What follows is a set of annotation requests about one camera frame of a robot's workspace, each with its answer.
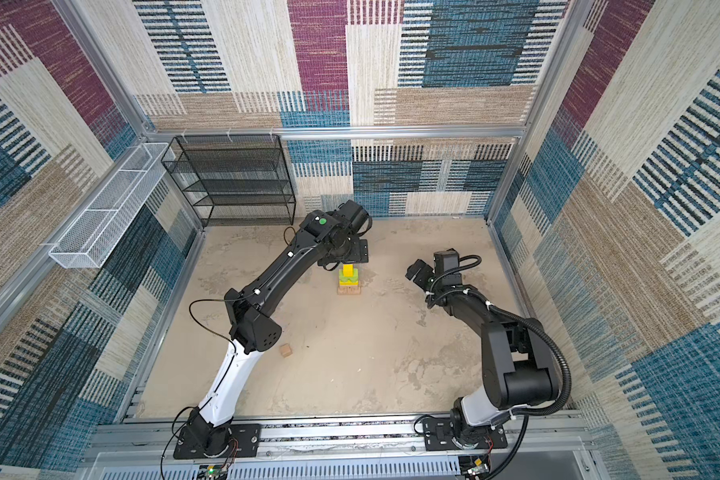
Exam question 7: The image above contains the green rectangular block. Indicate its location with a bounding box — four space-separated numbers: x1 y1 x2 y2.
339 270 359 286

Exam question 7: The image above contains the natural wood block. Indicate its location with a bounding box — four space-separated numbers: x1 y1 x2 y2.
337 285 362 295

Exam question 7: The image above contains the small natural wood cube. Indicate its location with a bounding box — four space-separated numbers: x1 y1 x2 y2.
279 344 293 358

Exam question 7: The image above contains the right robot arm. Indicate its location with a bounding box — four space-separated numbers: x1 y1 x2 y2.
406 249 572 449

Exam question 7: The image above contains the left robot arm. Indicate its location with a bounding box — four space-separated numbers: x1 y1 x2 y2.
173 200 373 459

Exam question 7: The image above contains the black wire shelf rack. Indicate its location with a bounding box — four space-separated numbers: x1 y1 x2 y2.
161 134 296 227

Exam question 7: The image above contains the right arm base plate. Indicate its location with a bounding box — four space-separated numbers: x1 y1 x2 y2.
413 415 508 451

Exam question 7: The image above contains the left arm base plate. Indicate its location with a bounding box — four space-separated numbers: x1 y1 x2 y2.
172 423 261 460

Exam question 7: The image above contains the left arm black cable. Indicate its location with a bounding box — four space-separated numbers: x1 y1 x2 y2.
160 298 241 475

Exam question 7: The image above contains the white wire mesh basket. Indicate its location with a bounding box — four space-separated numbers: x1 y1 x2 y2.
49 143 168 269

